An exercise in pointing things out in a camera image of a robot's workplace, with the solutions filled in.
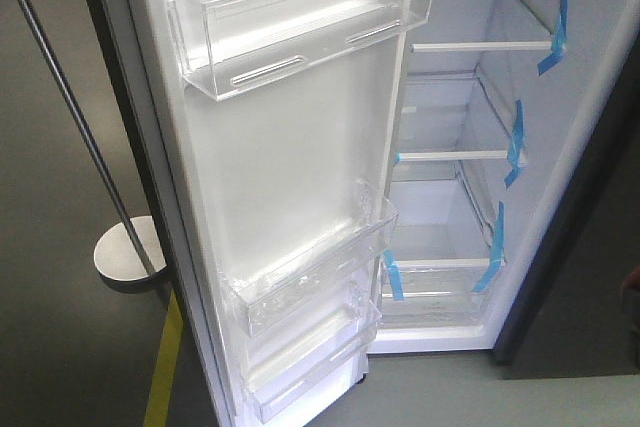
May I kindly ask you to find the red yellow apple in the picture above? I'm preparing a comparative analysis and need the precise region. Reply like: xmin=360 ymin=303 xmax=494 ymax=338
xmin=621 ymin=267 xmax=640 ymax=316

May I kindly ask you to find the fridge door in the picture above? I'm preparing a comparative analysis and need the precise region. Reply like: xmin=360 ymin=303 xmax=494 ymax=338
xmin=96 ymin=0 xmax=424 ymax=426

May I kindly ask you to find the white open fridge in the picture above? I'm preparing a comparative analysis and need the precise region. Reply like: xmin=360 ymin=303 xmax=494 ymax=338
xmin=370 ymin=0 xmax=639 ymax=356

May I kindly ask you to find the clear middle door bin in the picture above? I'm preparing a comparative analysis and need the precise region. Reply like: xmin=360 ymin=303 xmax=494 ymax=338
xmin=226 ymin=179 xmax=398 ymax=337

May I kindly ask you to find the clear door bin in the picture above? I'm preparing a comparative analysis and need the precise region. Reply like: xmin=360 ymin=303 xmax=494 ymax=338
xmin=242 ymin=281 xmax=381 ymax=423
xmin=226 ymin=179 xmax=398 ymax=337
xmin=166 ymin=0 xmax=432 ymax=101

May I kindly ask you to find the clear crisper drawer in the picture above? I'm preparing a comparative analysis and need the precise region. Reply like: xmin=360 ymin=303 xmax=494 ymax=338
xmin=380 ymin=257 xmax=499 ymax=330

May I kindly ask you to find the clear lower door bin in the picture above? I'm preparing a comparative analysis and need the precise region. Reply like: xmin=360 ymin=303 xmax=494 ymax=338
xmin=242 ymin=281 xmax=381 ymax=423

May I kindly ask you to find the clear upper door bin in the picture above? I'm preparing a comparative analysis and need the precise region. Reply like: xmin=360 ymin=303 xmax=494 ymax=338
xmin=166 ymin=0 xmax=432 ymax=101

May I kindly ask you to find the floor lamp stand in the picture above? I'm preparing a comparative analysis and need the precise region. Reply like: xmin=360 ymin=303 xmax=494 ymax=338
xmin=16 ymin=0 xmax=169 ymax=292

